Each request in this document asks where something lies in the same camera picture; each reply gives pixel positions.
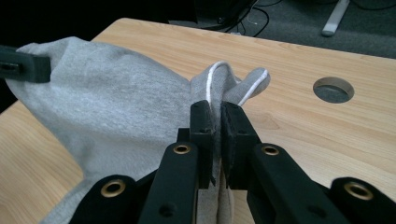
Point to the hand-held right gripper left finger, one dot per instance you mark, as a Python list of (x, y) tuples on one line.
[(204, 130)]

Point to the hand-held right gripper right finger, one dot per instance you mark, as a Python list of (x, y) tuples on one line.
[(236, 140)]

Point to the grey shorts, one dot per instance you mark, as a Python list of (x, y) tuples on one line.
[(118, 105)]

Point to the white metal stand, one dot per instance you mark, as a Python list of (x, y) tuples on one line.
[(334, 18)]

